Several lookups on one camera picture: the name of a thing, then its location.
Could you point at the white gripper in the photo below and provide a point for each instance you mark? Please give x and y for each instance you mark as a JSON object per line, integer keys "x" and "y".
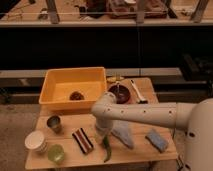
{"x": 101, "y": 136}

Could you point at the green chili pepper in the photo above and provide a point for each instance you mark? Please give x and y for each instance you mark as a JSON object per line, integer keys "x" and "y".
{"x": 107, "y": 148}

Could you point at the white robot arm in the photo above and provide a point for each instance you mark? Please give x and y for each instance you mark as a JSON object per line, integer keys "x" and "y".
{"x": 196, "y": 119}

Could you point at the metal cup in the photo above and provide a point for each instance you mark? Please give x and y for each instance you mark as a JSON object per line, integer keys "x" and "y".
{"x": 54, "y": 123}

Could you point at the green plastic cup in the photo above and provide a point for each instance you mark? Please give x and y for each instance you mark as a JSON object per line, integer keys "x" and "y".
{"x": 56, "y": 153}

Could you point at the white paper cup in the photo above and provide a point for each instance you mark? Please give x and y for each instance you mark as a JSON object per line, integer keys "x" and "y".
{"x": 36, "y": 142}

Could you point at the striped red white sponge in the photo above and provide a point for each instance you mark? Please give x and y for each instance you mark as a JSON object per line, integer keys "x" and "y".
{"x": 83, "y": 141}

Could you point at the light blue cloth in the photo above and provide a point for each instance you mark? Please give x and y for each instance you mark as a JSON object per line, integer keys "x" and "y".
{"x": 122, "y": 131}

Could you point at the dark red bowl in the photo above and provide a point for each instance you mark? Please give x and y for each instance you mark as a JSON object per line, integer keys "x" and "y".
{"x": 124, "y": 93}

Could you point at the brown object in bin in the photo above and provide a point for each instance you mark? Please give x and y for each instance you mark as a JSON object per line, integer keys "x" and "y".
{"x": 76, "y": 96}

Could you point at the utensil in bowl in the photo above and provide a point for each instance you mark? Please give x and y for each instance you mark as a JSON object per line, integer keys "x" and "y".
{"x": 118, "y": 87}

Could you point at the yellow plastic bin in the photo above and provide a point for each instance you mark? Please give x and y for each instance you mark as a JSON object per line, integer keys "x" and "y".
{"x": 60, "y": 83}

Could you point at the white brush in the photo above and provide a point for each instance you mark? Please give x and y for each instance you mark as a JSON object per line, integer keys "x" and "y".
{"x": 142, "y": 100}

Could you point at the blue sponge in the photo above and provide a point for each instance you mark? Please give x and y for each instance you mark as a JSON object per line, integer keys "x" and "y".
{"x": 159, "y": 142}

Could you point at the yellow toy banana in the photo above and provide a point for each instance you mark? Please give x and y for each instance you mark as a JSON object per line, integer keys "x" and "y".
{"x": 114, "y": 79}

